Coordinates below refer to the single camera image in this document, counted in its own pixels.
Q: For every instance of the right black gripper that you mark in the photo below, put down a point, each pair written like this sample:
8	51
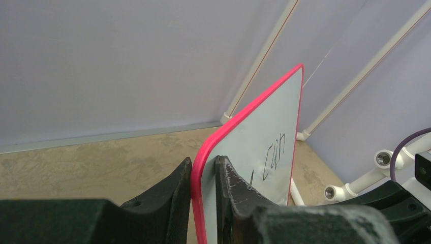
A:
387	214

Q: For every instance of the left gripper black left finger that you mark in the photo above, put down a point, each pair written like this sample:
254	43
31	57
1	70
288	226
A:
158	215

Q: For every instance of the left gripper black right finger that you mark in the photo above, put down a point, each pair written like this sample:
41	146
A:
244	215

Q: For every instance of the pink framed whiteboard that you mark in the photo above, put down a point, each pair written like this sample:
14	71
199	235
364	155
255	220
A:
260	142

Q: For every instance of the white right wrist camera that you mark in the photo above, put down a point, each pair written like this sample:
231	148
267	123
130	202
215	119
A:
422	168

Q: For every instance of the white PVC pipe frame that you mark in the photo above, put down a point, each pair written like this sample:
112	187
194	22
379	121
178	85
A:
366	84

